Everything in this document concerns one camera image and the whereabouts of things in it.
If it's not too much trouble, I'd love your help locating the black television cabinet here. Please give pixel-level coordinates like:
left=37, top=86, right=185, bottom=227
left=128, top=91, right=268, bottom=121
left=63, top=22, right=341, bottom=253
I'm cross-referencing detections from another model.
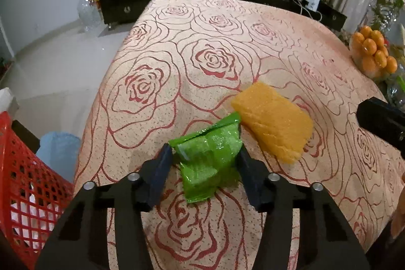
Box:
left=96, top=0, right=348, bottom=33

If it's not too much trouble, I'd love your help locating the pile of oranges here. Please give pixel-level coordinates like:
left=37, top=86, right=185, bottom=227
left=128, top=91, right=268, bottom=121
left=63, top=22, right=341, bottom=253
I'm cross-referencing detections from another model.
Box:
left=351, top=25, right=398, bottom=79

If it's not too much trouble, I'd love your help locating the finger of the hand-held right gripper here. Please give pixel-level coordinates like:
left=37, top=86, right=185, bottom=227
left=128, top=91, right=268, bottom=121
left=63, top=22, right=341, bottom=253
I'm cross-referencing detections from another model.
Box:
left=356, top=97, right=405, bottom=160

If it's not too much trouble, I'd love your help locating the rose patterned tablecloth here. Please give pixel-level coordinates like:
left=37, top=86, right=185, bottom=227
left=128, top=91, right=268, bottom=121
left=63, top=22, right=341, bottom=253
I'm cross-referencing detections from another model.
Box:
left=73, top=0, right=405, bottom=270

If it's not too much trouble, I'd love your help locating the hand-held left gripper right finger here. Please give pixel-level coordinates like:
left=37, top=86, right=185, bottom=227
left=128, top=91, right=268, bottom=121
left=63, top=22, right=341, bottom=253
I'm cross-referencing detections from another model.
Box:
left=237, top=147, right=371, bottom=270

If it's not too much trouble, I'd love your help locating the light blue plastic bag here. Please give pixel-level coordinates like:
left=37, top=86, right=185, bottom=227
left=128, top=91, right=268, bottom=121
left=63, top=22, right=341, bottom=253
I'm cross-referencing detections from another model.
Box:
left=36, top=131, right=82, bottom=183

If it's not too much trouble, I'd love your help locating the yellow sponge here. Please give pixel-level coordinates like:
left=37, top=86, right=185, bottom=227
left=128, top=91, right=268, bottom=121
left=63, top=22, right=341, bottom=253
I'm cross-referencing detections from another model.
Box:
left=231, top=82, right=314, bottom=164

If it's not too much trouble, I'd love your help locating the green plastic wrapper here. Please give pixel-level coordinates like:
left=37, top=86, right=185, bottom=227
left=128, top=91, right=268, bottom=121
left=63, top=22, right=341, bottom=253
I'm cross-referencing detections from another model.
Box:
left=168, top=112, right=244, bottom=203

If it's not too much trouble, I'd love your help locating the red plastic mesh basket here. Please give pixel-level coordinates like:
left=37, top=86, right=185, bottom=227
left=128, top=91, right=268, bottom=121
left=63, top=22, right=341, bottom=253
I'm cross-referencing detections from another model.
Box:
left=0, top=111, right=75, bottom=270

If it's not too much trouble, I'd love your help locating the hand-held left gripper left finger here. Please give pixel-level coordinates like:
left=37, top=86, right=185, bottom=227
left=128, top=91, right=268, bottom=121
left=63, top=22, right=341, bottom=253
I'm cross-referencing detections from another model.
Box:
left=35, top=144, right=173, bottom=270

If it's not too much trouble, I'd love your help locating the clear large water bottle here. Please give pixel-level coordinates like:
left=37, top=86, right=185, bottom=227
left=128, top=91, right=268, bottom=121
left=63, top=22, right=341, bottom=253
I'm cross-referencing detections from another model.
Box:
left=77, top=0, right=102, bottom=33

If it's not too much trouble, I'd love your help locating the white plastic bag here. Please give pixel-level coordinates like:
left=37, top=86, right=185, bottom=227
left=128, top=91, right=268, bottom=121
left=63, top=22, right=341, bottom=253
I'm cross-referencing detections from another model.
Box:
left=13, top=184, right=60, bottom=248

